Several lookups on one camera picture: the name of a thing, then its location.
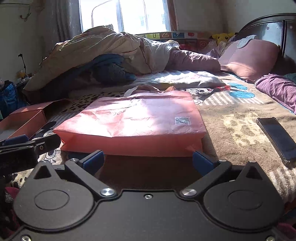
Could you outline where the grey curtain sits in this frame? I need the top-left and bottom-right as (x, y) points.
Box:
(44, 0), (82, 56)

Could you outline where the dark wooden headboard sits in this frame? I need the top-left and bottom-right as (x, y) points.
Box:
(236, 13), (296, 77)

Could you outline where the white patterned sheet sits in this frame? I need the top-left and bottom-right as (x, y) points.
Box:
(136, 71), (226, 91)

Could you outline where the grey cloth patch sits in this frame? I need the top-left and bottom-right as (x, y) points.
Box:
(236, 35), (259, 49)

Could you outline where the pink pillow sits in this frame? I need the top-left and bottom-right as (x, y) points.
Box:
(218, 39), (280, 83)

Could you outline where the printed cartoon blanket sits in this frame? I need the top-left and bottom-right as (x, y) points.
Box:
(0, 70), (296, 209)

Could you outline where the beige quilt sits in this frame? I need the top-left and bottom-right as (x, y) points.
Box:
(23, 25), (181, 98)

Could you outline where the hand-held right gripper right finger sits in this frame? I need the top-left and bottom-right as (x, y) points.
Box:
(180, 151), (271, 199)

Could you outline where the yellow plush toy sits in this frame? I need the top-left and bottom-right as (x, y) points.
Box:
(209, 32), (235, 45)

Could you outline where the black smartphone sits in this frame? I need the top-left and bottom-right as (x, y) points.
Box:
(257, 117), (296, 166)

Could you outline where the blue bag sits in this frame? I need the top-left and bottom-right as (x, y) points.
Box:
(0, 80), (21, 114)

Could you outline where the orange cardboard box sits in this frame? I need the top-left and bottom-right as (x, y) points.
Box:
(0, 99), (70, 140)

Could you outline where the colourful printed foam mat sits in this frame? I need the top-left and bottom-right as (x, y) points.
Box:
(136, 31), (218, 53)

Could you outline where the purple pillow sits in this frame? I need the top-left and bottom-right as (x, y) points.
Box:
(254, 74), (296, 114)

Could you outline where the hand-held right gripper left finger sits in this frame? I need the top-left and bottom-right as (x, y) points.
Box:
(28, 150), (117, 200)

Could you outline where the mauve quilt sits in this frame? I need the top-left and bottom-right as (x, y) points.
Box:
(170, 50), (221, 74)

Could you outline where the dark blue clothing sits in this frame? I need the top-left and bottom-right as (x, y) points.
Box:
(67, 54), (137, 93)

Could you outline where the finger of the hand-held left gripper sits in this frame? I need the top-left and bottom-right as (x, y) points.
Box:
(34, 133), (62, 159)
(0, 135), (29, 147)

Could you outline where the black phone stand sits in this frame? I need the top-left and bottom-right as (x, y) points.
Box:
(18, 53), (27, 75)

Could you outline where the pink shopping bag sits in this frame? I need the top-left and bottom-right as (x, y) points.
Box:
(53, 85), (207, 158)

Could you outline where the window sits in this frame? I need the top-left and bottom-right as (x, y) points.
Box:
(79, 0), (178, 35)

